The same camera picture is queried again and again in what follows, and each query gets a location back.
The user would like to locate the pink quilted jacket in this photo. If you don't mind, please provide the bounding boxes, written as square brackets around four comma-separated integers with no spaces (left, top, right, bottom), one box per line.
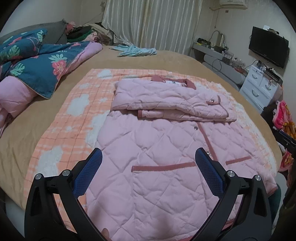
[86,78,277,240]

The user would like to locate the pile of mixed clothes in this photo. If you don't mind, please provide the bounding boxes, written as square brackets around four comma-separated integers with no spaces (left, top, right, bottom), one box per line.
[65,22,114,46]

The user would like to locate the person left hand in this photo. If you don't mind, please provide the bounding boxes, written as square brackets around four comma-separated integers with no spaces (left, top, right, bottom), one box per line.
[101,228,111,241]

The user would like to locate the orange white checkered blanket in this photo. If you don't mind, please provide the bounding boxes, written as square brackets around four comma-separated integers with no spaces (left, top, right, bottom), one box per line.
[23,68,278,232]

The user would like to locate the white drawer chest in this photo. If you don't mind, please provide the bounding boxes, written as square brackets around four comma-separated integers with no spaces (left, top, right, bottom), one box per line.
[239,65,283,113]

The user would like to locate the blue floral pink duvet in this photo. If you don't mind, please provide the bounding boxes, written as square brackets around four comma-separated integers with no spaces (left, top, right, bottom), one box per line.
[1,41,103,131]

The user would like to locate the grey vanity desk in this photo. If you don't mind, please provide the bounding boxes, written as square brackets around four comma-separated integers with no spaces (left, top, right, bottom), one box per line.
[192,44,245,91]

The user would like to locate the blue floral pillow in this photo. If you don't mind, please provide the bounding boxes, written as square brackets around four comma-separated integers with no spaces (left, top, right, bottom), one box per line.
[1,28,47,64]

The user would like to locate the grey headboard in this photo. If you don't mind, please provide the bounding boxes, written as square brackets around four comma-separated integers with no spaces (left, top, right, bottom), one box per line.
[0,19,70,45]

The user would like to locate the light blue garment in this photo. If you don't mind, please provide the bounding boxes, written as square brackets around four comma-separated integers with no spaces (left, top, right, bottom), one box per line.
[111,45,157,57]

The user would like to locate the striped beige curtain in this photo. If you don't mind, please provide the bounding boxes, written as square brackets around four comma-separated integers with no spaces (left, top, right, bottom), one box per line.
[102,1,203,55]

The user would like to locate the white air conditioner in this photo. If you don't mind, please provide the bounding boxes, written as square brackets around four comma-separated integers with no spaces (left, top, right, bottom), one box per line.
[219,0,248,9]

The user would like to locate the black wall television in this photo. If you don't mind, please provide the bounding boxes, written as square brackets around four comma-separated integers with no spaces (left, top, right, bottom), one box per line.
[248,27,290,68]

